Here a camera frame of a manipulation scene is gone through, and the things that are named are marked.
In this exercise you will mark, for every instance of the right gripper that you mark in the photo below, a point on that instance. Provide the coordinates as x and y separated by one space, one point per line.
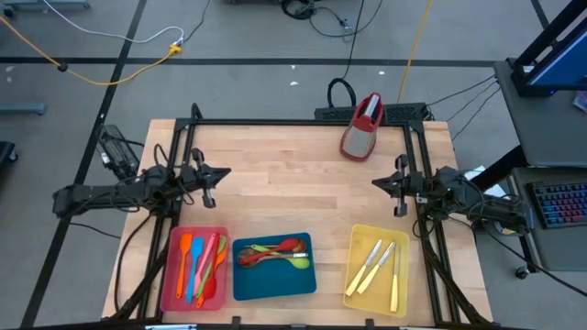
415 185

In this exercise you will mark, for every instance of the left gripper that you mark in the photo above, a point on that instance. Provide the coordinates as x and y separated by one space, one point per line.
197 179

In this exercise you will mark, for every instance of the yellow plastic tray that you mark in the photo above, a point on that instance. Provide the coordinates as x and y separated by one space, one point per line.
367 243

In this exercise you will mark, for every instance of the green silicone spatula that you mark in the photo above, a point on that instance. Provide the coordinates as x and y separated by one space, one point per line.
223 241

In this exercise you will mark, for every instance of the blue silicone spatula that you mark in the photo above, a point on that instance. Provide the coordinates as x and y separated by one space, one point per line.
197 246

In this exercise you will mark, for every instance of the red silicone spatula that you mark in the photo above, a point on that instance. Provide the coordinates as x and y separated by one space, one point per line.
210 288

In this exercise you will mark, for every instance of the lime green spoon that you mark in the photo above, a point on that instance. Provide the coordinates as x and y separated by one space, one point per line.
300 263

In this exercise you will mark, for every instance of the blue plastic tray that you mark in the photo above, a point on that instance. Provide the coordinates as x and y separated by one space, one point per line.
275 284

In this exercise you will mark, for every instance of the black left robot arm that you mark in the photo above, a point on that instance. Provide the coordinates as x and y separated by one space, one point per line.
101 194

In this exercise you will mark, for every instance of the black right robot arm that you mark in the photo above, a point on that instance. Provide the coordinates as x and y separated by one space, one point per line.
495 208

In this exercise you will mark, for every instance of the red metal box grater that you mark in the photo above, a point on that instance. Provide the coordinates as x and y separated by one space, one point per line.
360 142

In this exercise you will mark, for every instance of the black perforated electronics box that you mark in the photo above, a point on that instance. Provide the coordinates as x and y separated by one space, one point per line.
403 112

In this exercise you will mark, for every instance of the pink silicone spatula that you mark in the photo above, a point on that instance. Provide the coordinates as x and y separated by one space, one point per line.
207 256

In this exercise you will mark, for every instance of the white paper sheet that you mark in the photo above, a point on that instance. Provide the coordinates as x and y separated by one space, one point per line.
474 176

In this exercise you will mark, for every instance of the black mesh box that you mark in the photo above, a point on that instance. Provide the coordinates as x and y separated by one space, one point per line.
114 146

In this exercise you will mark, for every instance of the red plastic tray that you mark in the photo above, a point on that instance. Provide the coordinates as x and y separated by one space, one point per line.
169 275

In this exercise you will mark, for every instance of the white blue container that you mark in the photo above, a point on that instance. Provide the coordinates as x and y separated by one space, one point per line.
506 229

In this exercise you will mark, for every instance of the black desk caster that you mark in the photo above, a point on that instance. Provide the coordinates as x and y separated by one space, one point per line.
522 272

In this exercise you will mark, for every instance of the grey side table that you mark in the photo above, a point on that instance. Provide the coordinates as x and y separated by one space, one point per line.
541 128

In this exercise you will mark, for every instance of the dark grey desk surface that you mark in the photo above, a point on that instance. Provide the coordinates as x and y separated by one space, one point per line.
550 247

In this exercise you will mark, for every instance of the backlit keyboard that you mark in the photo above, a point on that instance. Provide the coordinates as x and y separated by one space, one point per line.
561 204

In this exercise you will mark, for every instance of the grey furniture foot bar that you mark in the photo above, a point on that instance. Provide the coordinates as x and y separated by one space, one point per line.
46 3
23 108

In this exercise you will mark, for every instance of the colourful booklet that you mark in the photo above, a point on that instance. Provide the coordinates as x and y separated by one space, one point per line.
581 102

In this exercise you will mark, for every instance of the black chair caster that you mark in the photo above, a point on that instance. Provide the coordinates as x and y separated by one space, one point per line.
7 152

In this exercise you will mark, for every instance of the computer monitor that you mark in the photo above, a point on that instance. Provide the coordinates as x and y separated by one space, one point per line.
564 64

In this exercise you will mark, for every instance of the black monitor stand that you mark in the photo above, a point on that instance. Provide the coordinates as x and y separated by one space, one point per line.
550 32

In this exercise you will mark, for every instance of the black aluminium table frame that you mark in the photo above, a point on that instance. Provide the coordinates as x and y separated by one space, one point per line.
220 122

